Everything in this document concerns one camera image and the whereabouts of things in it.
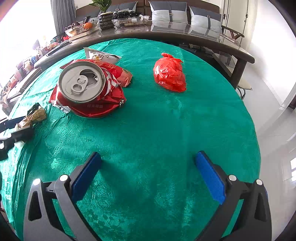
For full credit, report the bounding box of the glass fruit tray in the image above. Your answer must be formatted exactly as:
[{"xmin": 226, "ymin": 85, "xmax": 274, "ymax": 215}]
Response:
[{"xmin": 112, "ymin": 11, "xmax": 150, "ymax": 28}]

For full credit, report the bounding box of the crushed red soda can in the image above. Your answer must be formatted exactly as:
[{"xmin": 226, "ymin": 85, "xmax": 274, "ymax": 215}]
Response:
[{"xmin": 49, "ymin": 62, "xmax": 126, "ymax": 118}]

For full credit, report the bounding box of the grey white cushion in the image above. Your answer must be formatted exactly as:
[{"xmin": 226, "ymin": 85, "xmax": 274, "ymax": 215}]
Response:
[
  {"xmin": 149, "ymin": 1, "xmax": 188, "ymax": 24},
  {"xmin": 189, "ymin": 6, "xmax": 222, "ymax": 33}
]

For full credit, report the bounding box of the potted green plant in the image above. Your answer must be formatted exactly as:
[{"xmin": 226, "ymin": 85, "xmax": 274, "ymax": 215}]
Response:
[{"xmin": 89, "ymin": 0, "xmax": 114, "ymax": 30}]

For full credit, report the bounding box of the red snack wrapper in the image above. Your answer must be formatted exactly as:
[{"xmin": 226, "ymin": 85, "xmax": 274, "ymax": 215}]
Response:
[{"xmin": 60, "ymin": 59, "xmax": 132, "ymax": 87}]

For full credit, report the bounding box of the orange fruit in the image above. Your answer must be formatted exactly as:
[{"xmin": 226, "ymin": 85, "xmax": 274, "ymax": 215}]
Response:
[{"xmin": 83, "ymin": 22, "xmax": 93, "ymax": 30}]

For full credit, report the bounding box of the green tablecloth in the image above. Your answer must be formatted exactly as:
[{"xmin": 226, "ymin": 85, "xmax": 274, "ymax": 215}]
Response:
[{"xmin": 1, "ymin": 39, "xmax": 261, "ymax": 240}]

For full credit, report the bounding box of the red plastic bag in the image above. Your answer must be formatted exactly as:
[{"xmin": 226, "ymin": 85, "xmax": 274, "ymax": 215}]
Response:
[{"xmin": 153, "ymin": 53, "xmax": 187, "ymax": 92}]

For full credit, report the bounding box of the yellow green snack wrapper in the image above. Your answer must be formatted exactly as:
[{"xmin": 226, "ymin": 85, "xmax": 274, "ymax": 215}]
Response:
[{"xmin": 15, "ymin": 103, "xmax": 47, "ymax": 129}]

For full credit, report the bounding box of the dark wooden coffee table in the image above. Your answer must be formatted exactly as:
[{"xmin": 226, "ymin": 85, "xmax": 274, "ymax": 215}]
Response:
[{"xmin": 6, "ymin": 21, "xmax": 256, "ymax": 90}]

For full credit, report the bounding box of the white rolling stool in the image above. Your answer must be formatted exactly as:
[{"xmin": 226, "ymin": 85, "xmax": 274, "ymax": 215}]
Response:
[{"xmin": 236, "ymin": 78, "xmax": 252, "ymax": 100}]

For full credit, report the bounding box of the silver chip bag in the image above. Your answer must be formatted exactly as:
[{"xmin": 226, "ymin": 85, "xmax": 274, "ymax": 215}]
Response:
[{"xmin": 84, "ymin": 48, "xmax": 121, "ymax": 64}]

